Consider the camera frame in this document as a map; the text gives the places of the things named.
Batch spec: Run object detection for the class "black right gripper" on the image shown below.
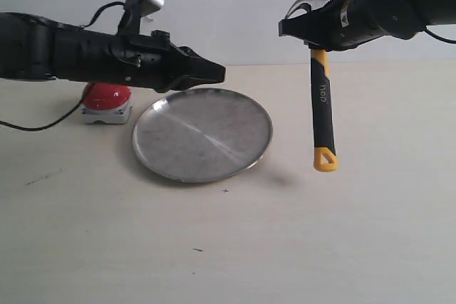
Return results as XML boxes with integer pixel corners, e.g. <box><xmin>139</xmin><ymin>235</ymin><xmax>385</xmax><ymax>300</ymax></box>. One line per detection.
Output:
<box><xmin>279</xmin><ymin>0</ymin><xmax>395</xmax><ymax>51</ymax></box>

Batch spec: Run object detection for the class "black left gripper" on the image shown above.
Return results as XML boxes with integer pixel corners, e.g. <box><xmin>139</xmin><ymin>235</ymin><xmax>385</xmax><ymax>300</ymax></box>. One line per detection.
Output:
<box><xmin>53</xmin><ymin>30</ymin><xmax>226</xmax><ymax>93</ymax></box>

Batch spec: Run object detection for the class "yellow black claw hammer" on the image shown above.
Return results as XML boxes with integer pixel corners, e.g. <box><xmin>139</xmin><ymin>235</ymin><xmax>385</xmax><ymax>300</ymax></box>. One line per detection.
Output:
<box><xmin>279</xmin><ymin>0</ymin><xmax>338</xmax><ymax>172</ymax></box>

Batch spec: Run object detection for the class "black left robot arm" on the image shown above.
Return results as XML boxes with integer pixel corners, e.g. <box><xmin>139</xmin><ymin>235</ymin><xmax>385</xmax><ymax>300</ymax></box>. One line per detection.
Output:
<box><xmin>1</xmin><ymin>12</ymin><xmax>226</xmax><ymax>93</ymax></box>

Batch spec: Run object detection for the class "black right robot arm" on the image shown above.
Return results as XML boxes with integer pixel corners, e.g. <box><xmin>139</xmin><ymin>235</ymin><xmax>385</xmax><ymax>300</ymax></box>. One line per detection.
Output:
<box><xmin>279</xmin><ymin>0</ymin><xmax>455</xmax><ymax>51</ymax></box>

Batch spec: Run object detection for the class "red dome push button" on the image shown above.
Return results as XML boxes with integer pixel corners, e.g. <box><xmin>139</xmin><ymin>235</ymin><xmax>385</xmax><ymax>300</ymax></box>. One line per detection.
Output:
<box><xmin>81</xmin><ymin>83</ymin><xmax>133</xmax><ymax>125</ymax></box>

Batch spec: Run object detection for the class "round silver metal plate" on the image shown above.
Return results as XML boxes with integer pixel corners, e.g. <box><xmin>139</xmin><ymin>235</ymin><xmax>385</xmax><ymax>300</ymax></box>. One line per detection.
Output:
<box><xmin>132</xmin><ymin>88</ymin><xmax>274</xmax><ymax>184</ymax></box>

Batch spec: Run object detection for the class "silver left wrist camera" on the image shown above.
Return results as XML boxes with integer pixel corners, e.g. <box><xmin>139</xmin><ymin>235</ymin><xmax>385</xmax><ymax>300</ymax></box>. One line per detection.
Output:
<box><xmin>117</xmin><ymin>0</ymin><xmax>165</xmax><ymax>35</ymax></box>

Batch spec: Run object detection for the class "black left camera cable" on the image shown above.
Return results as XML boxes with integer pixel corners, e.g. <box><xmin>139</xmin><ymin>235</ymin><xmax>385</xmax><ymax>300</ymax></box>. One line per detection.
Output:
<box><xmin>0</xmin><ymin>1</ymin><xmax>128</xmax><ymax>131</ymax></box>

